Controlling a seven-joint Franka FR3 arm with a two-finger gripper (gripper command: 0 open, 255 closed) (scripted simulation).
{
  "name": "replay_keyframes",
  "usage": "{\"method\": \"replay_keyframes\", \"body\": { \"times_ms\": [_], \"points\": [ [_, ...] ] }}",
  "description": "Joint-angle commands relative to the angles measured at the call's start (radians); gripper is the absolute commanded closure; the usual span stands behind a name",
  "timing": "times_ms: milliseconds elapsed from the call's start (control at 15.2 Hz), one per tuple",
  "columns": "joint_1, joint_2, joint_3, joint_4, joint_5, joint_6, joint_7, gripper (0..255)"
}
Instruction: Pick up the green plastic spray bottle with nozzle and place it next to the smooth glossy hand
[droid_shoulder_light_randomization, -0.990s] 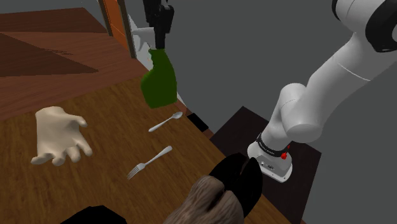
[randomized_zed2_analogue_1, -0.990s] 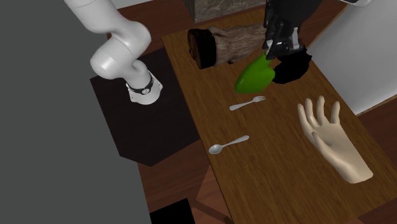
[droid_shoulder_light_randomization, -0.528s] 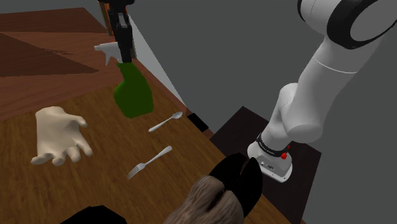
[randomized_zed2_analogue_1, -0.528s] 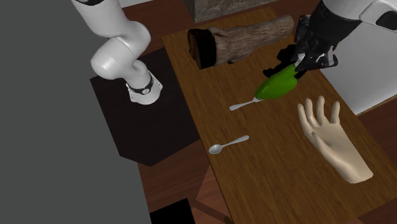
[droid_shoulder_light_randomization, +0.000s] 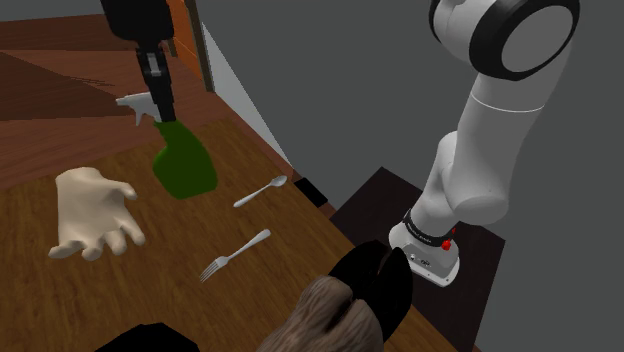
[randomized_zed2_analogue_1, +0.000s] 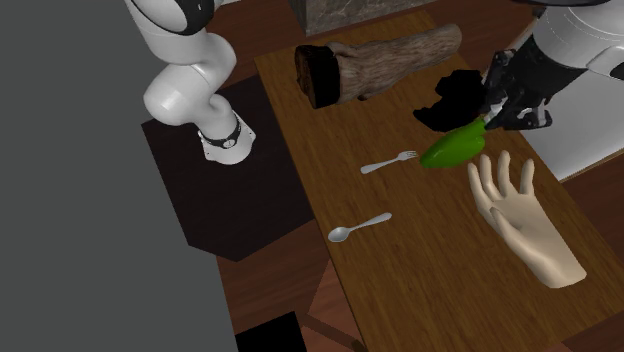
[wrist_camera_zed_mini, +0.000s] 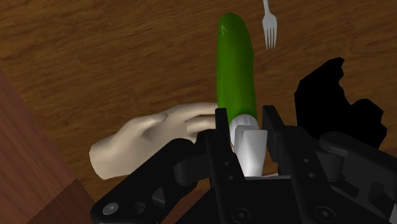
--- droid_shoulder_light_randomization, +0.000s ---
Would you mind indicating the black rounded object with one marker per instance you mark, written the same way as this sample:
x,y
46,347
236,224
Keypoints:
x,y
146,339

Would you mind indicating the small black block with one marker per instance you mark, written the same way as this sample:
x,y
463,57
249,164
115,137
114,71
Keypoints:
x,y
312,191

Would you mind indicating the cream rubber glove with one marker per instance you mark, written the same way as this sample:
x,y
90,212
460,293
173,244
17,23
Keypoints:
x,y
90,209

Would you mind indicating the orange wooden door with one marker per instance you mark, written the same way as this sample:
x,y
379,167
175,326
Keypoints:
x,y
187,36

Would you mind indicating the silver spoon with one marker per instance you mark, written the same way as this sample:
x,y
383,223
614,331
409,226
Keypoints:
x,y
257,193

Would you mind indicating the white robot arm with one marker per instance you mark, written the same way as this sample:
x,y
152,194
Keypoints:
x,y
492,141

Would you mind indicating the silver fork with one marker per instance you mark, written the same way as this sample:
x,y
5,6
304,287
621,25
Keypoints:
x,y
244,249

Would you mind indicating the wooden table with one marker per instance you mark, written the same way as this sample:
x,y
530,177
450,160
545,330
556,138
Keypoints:
x,y
161,292

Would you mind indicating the brown furry toy black hooves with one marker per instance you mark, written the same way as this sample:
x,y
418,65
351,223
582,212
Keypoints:
x,y
336,312

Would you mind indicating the green spray bottle white trigger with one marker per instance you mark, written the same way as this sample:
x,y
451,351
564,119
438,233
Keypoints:
x,y
185,163

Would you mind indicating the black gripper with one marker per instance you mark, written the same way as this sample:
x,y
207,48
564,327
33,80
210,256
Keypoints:
x,y
139,19

